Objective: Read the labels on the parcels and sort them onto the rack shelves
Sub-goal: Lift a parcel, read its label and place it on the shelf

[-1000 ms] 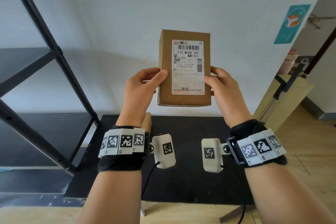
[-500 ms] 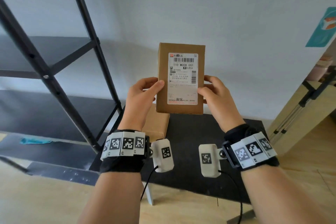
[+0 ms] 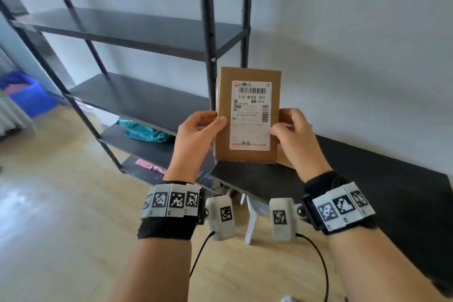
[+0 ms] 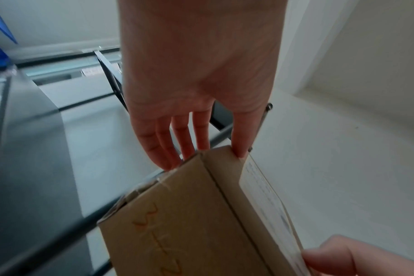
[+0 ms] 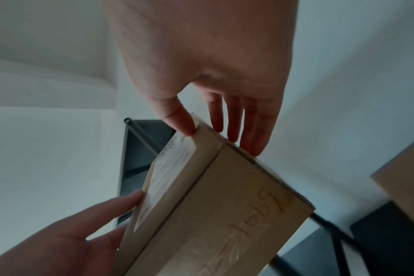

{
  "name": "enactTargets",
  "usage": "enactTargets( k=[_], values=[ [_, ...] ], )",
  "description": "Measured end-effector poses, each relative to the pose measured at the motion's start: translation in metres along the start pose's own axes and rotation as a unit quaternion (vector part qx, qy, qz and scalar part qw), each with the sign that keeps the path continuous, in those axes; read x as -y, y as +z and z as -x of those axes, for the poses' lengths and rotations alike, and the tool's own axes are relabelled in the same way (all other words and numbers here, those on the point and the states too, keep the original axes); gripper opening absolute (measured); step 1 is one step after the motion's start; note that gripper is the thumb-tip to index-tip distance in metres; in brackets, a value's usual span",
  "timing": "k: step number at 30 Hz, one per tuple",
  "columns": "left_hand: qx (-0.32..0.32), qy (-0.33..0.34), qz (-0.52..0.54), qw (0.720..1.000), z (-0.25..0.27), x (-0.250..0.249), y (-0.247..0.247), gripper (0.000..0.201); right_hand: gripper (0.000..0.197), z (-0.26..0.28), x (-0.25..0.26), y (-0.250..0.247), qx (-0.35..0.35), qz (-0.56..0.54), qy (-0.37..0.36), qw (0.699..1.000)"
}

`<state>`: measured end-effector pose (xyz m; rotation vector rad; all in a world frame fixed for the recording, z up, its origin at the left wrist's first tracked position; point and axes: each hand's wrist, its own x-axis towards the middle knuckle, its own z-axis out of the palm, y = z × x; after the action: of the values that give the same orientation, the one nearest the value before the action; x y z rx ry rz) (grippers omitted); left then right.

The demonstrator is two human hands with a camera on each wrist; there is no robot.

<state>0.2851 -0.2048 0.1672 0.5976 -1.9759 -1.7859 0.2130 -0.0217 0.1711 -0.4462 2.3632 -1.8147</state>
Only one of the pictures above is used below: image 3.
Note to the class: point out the white table leg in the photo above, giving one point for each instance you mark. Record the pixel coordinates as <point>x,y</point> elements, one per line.
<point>253,218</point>

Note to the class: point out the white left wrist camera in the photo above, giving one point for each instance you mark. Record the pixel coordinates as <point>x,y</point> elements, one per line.
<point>221,216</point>

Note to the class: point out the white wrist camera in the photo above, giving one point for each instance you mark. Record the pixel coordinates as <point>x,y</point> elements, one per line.
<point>221,216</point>
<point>281,218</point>

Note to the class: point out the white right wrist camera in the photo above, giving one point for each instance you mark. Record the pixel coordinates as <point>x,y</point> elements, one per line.
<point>281,218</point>

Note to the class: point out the teal plastic bag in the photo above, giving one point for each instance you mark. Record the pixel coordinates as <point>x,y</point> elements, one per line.
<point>145,132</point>

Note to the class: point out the right wristband with marker tags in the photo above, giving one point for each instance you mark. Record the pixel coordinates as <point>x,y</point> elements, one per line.
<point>339,206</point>

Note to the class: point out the blue plastic bin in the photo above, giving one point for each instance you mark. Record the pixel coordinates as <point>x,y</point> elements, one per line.
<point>32,94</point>

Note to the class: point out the person's left hand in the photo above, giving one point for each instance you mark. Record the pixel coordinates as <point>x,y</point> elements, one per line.
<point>189,149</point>

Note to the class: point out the person's right hand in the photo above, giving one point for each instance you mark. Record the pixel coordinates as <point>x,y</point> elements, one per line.
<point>300,146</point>

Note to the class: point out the wristband with marker tags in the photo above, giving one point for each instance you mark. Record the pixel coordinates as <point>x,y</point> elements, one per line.
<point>339,206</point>
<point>171,206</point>

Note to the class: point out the person's right forearm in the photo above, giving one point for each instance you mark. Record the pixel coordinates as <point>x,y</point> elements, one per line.
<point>375,266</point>

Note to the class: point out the left wristband with marker tags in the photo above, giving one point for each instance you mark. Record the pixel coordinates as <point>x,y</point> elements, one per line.
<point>171,206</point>

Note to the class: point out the person's right thumb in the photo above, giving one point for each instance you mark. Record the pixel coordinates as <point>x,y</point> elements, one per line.
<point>280,132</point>

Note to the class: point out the grey curtain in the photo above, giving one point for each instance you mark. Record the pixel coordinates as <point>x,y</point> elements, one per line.
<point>12,114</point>

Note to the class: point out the person's left thumb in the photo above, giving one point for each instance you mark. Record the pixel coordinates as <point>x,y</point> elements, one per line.
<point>214,127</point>

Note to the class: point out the pink flat packet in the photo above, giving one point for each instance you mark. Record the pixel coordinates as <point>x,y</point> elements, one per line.
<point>150,165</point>

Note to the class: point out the cardboard box with white label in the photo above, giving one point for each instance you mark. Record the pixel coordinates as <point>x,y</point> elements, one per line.
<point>247,114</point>

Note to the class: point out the person's left forearm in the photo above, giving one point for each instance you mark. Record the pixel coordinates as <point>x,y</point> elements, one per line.
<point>155,270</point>

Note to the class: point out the black metal shelf rack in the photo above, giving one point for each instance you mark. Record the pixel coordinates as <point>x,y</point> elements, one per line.
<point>141,100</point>

